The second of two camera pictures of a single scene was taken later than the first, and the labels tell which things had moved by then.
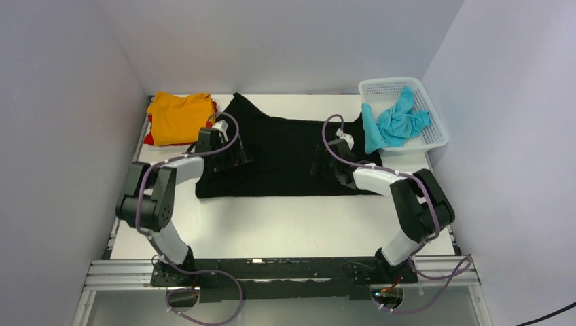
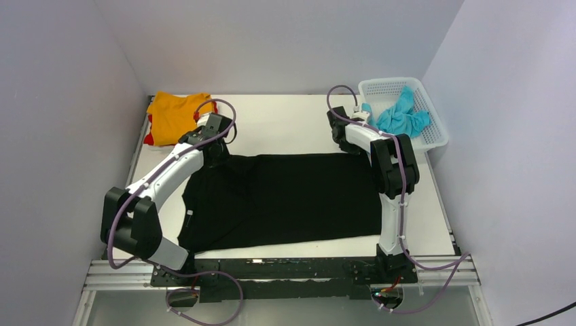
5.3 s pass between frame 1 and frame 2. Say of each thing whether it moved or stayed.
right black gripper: moved
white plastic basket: stayed
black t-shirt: moved
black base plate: stayed
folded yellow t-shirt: stayed
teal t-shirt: stayed
